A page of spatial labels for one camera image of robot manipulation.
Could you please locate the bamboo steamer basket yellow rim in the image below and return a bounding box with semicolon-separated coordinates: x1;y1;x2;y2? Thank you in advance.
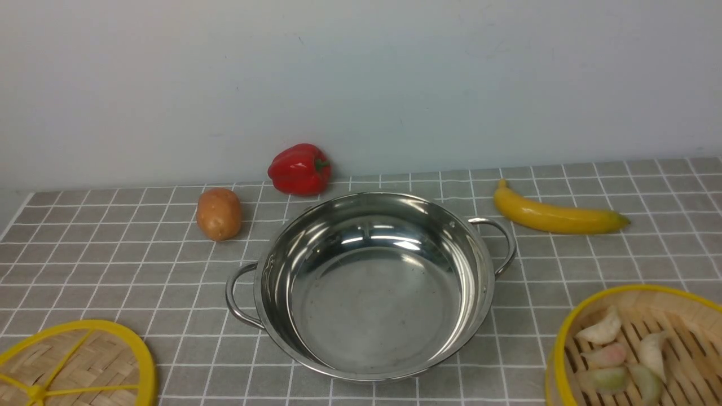
544;285;720;405

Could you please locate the woven bamboo steamer lid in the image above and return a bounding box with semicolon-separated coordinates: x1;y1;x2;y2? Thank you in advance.
1;320;158;405

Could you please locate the stainless steel pot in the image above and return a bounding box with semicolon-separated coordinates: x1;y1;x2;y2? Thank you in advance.
225;192;517;383

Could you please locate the red bell pepper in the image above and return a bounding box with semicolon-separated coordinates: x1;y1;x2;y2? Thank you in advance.
267;143;332;196

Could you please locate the brown potato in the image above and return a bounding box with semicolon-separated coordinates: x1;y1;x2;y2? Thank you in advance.
196;188;242;242

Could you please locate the yellow banana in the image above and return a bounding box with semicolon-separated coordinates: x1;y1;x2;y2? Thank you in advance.
494;178;631;235

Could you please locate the grey checkered tablecloth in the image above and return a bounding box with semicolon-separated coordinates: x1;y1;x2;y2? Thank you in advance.
2;156;720;405

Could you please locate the white dumpling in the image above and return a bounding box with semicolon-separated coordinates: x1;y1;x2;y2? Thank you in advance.
575;306;622;345

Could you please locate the pink dumpling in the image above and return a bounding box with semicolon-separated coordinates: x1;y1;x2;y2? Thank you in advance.
580;343;627;369

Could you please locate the pale curved dumpling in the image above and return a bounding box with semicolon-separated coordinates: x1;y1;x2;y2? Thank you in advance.
639;332;668;369

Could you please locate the light green dumpling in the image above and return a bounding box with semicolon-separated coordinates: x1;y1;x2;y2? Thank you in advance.
627;363;663;405

